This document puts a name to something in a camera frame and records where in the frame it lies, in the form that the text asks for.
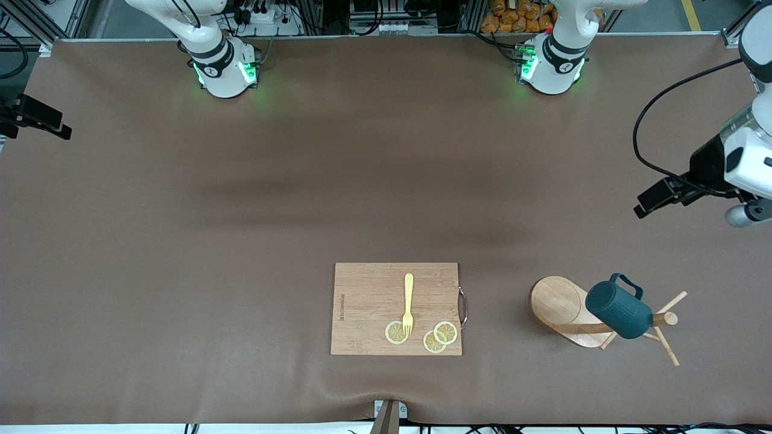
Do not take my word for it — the teal ribbed mug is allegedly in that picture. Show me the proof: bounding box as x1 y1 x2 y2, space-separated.
585 273 654 340

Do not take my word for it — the wooden mug tree rack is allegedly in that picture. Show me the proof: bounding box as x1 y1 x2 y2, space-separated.
529 275 688 366

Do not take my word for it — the brown table mat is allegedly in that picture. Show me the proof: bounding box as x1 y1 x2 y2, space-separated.
0 34 772 426

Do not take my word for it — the orange snack bag pile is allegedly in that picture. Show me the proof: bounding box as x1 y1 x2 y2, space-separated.
481 0 555 34

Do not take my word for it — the white power strip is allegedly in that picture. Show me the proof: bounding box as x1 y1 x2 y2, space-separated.
238 6 302 37

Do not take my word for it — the yellow plastic fork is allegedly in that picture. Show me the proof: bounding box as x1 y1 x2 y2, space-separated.
402 273 415 338

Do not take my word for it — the wooden cutting board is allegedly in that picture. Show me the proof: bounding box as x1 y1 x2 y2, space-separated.
331 262 468 356

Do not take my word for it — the grey equipment box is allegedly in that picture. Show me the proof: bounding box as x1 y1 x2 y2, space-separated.
349 0 441 35

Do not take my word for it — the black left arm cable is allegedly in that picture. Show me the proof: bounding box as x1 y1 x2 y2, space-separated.
632 57 745 200

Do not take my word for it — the aluminium cage frame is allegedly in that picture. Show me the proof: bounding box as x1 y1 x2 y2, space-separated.
0 0 772 58

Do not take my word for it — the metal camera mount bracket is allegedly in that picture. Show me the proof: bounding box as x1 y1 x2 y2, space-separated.
369 399 408 434

